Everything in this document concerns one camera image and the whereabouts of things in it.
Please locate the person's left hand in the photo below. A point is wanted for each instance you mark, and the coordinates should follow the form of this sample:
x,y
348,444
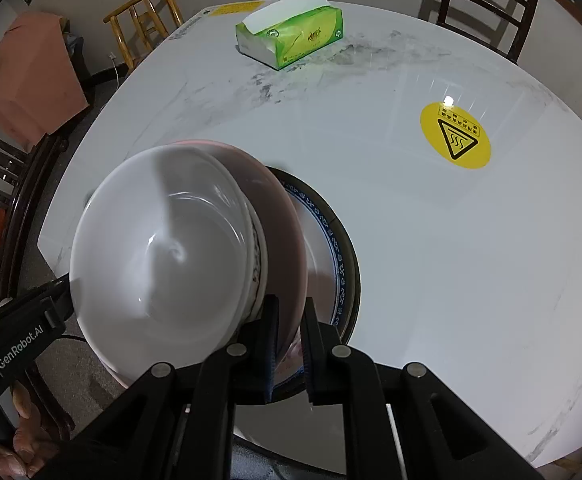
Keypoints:
x,y
21,450

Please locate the pink bowl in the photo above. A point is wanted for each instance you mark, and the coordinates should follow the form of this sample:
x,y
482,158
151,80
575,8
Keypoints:
x,y
281,220

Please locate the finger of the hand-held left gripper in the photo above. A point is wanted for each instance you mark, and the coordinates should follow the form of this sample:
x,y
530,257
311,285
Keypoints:
x,y
62,292

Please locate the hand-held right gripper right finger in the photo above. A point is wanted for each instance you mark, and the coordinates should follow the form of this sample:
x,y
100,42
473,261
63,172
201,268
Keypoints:
x,y
311,355

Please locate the dark wooden slat chair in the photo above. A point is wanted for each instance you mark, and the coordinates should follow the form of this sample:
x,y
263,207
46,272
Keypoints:
x,y
523,25

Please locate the white plate with pink flowers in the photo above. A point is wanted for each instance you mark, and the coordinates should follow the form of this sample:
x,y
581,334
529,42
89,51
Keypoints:
x,y
321,260

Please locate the large blue floral plate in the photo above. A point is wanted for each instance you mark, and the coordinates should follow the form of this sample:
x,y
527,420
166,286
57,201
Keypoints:
x,y
353,265

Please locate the bamboo chair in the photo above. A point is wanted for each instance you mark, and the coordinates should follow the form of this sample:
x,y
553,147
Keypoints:
x,y
138,2

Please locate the white ribbed bowl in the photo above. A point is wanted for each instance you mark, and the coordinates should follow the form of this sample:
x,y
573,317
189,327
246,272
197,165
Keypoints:
x,y
171,260

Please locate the green tissue box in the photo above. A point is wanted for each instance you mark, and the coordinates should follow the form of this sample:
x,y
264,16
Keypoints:
x,y
301,35

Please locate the small blue floral plate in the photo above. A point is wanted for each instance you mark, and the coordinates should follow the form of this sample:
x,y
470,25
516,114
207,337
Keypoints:
x,y
339,255

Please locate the round yellow warning sticker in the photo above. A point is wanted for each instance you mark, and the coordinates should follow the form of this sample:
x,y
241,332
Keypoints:
x,y
456,135

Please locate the dark carved wooden chair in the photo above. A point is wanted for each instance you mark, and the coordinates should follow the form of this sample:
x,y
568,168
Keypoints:
x,y
16,210

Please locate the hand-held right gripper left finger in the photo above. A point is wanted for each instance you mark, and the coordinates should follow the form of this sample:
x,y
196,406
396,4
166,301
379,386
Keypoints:
x,y
271,350

